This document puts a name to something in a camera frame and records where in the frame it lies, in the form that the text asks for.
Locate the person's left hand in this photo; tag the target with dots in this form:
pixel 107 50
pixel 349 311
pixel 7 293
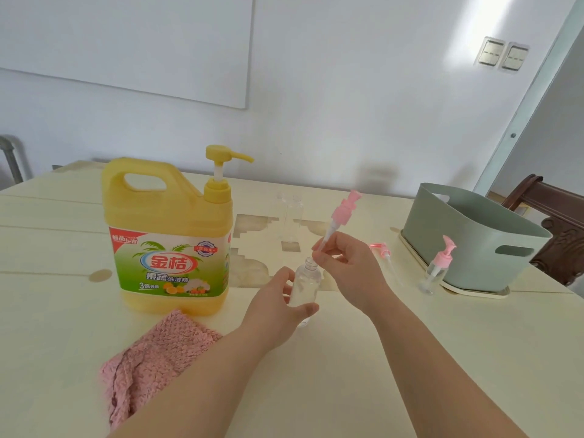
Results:
pixel 269 319

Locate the person's right hand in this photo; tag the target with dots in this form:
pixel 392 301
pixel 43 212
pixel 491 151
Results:
pixel 360 278

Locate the small clear plastic bottle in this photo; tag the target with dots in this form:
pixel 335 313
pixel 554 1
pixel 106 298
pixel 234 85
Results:
pixel 305 282
pixel 295 212
pixel 433 275
pixel 283 209

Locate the grey-green plastic basket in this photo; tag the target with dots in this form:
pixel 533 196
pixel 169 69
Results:
pixel 465 241

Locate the pink textured cloth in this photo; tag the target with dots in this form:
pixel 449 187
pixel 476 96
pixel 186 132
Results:
pixel 155 355

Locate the yellow detergent jug with pump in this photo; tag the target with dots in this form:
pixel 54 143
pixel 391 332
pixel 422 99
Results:
pixel 159 205

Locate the person's left forearm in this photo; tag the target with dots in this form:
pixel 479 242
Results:
pixel 196 392

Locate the person's right forearm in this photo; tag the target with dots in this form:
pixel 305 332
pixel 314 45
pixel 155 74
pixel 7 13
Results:
pixel 438 374

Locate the dark wooden chair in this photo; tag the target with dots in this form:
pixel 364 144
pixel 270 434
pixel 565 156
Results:
pixel 561 223

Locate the grey metal pipe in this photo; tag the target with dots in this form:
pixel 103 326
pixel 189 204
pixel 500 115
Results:
pixel 11 159

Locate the white door frame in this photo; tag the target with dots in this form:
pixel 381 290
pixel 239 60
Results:
pixel 511 141

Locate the white wall switch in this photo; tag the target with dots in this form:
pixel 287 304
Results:
pixel 490 52
pixel 514 56

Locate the white wall board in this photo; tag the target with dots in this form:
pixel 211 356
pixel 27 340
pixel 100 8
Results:
pixel 123 41

